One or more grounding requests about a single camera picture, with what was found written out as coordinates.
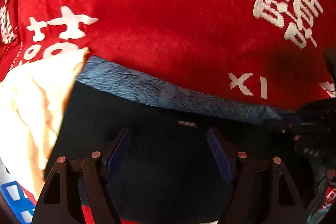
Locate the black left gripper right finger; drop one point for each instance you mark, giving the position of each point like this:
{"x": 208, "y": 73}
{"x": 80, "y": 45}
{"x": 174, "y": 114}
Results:
{"x": 260, "y": 190}

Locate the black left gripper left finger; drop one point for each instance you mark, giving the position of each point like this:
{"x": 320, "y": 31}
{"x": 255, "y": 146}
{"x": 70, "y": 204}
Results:
{"x": 71, "y": 183}

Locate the black pants with grey trim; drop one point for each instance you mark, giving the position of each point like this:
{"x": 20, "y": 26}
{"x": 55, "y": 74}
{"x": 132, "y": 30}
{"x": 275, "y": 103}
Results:
{"x": 169, "y": 174}

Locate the blue plastic stool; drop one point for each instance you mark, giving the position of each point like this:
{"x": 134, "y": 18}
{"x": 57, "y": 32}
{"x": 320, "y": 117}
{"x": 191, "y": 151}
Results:
{"x": 18, "y": 202}

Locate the cream yellow cloth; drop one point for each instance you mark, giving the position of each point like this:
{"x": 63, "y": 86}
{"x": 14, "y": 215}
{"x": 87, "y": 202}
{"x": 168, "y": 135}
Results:
{"x": 33, "y": 101}

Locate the red blanket with white characters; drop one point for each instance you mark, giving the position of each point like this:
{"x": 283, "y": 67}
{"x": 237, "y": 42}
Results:
{"x": 265, "y": 52}

